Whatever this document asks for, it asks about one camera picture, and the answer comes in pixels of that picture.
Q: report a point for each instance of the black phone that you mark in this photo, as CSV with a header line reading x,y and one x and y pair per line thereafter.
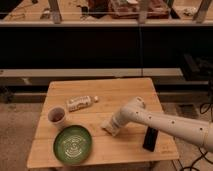
x,y
150,139

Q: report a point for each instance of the white sponge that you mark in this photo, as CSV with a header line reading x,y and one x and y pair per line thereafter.
x,y
108,127

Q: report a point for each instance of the long wooden bench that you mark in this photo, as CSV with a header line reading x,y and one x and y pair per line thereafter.
x,y
42,77

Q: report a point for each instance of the brown tray on shelf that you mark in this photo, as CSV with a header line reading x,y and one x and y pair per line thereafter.
x,y
157,9

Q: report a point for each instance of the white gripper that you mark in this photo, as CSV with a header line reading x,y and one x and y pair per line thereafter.
x,y
117,121

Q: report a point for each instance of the paper cup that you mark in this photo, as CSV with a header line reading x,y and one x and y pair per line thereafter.
x,y
57,117

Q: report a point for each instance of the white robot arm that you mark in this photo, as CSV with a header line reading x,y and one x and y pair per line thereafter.
x,y
199,133

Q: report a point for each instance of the wooden table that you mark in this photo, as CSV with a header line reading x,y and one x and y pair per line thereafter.
x,y
125,148

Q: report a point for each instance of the green plate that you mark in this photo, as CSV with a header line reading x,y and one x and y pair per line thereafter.
x,y
72,145

